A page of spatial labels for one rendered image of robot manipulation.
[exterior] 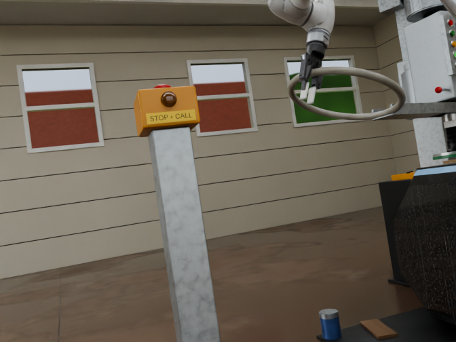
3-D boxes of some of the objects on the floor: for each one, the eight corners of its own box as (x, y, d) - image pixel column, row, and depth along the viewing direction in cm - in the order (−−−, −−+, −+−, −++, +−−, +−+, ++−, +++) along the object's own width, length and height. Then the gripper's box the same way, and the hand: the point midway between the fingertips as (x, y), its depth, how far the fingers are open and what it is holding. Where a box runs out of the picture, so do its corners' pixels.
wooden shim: (359, 324, 237) (359, 321, 237) (377, 321, 237) (376, 318, 238) (378, 339, 212) (378, 336, 212) (397, 336, 213) (397, 333, 213)
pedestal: (387, 281, 320) (372, 183, 323) (458, 264, 339) (442, 172, 342) (458, 300, 257) (438, 177, 260) (539, 277, 276) (520, 163, 279)
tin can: (345, 336, 223) (342, 311, 223) (330, 341, 219) (326, 315, 219) (334, 331, 232) (330, 307, 232) (318, 336, 228) (315, 311, 228)
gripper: (311, 34, 164) (300, 91, 159) (336, 54, 175) (327, 108, 170) (296, 39, 170) (285, 94, 165) (321, 58, 181) (311, 110, 175)
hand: (307, 93), depth 168 cm, fingers closed on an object, 4 cm apart
